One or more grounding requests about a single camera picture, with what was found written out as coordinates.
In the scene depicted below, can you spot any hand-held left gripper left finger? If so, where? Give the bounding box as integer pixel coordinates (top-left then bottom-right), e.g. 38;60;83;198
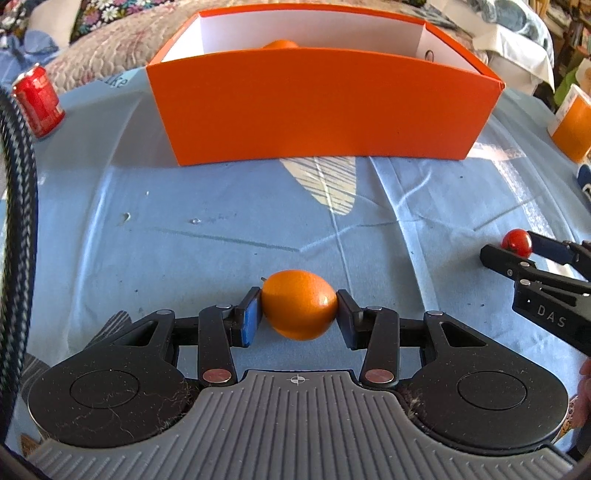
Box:
111;286;264;387

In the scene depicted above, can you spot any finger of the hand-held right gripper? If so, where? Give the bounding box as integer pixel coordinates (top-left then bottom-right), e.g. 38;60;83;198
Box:
530;232;591;278
480;244;591;294

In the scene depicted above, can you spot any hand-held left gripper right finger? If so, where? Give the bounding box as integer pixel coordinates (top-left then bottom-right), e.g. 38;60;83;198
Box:
336;289;498;388

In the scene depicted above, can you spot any small red fruit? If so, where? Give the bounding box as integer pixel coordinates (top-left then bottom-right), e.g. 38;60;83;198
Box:
502;229;533;258

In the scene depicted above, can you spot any small orange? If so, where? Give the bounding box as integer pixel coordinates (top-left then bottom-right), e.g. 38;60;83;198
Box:
261;269;339;342

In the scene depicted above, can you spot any orange cardboard box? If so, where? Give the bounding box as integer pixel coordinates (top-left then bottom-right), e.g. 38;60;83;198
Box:
145;7;507;168

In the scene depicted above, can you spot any person's right hand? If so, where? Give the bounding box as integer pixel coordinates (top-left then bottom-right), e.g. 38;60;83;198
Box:
571;364;591;432

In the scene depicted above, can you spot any navy cloth with white trim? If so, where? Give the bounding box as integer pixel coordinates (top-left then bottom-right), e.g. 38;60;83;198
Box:
575;162;591;200

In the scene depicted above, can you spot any blue patterned tablecloth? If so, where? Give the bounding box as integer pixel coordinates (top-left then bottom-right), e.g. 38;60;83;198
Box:
7;60;591;457

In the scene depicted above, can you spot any orange cup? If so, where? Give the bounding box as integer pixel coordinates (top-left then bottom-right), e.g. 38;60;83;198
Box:
547;83;591;164

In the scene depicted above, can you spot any wooden bookshelf with books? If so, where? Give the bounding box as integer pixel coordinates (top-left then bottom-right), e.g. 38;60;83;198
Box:
536;0;591;51

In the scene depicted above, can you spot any white blanket with blue dots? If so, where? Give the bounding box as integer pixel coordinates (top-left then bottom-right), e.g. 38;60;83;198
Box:
427;0;556;90

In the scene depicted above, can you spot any red soda can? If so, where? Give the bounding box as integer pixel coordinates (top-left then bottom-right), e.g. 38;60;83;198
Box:
11;63;66;139

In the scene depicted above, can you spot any floral pillow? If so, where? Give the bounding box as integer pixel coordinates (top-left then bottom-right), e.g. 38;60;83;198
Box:
74;0;122;29

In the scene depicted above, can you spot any crumpled blue striped sheet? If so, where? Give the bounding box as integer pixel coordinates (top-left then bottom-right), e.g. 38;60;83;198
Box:
0;28;61;70

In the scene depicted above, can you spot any white pillow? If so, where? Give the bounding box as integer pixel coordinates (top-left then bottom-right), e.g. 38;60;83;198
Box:
28;0;85;45

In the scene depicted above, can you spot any black braided cable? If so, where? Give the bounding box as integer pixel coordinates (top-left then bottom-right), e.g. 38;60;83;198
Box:
0;88;41;455

